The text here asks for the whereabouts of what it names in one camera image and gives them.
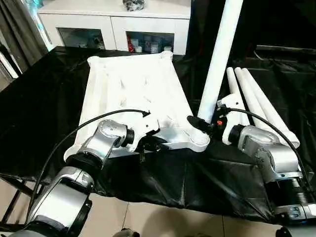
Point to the white glass-door cabinet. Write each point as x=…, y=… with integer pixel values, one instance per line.
x=108, y=24

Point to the dark grey bundle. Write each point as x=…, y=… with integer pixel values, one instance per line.
x=134, y=5

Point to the white plastic table leg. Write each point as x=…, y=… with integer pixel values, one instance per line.
x=251, y=101
x=230, y=84
x=217, y=61
x=266, y=103

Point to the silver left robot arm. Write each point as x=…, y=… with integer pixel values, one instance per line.
x=64, y=197

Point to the grey curtain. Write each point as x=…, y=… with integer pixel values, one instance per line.
x=14, y=37

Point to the black plastic mat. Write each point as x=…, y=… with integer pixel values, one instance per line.
x=37, y=111

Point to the black metal table frame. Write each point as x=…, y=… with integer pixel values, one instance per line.
x=10, y=225

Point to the blue patterned white roll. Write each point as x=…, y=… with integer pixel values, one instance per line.
x=43, y=24

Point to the black box with gold label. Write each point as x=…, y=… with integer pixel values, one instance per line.
x=200, y=24

